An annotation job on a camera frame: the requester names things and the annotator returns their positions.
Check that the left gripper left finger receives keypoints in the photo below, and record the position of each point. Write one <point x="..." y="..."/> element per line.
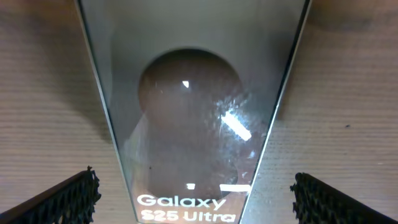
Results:
<point x="71" y="201"/>

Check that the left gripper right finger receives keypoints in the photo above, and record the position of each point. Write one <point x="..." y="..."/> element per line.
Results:
<point x="317" y="202"/>

